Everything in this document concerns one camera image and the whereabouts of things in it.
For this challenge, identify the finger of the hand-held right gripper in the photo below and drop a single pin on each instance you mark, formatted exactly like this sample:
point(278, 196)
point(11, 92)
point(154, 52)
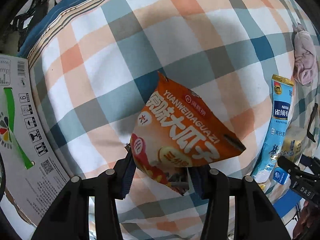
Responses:
point(290, 166)

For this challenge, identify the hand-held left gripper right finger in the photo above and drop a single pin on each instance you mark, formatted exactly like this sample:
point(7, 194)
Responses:
point(197, 180)

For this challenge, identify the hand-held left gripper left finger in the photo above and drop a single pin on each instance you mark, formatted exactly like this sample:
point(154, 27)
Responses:
point(127, 177)

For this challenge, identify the orange sunflower seed packet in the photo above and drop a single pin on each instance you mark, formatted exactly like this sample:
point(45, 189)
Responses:
point(178, 135)

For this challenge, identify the person's right hand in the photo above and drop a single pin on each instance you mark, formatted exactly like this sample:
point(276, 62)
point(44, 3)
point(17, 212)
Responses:
point(308, 220)

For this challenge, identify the small light blue packet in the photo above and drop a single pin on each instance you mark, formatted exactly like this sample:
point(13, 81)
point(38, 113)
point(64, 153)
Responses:
point(281, 176)

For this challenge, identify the pale yellow sachet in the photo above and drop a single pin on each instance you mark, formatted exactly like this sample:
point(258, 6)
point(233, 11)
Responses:
point(297, 142)

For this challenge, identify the blue milk powder sachet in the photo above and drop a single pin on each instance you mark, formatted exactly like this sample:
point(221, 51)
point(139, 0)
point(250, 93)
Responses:
point(276, 120)

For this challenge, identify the pink crumpled cloth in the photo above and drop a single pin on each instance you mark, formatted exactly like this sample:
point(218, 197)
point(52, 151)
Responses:
point(305, 55)

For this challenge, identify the printed cardboard box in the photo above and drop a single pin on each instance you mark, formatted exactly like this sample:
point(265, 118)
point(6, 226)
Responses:
point(22, 135)

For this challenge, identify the plaid bed sheet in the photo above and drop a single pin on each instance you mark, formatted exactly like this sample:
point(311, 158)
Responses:
point(175, 42)

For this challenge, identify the black bag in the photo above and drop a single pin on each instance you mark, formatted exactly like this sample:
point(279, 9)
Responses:
point(27, 17)

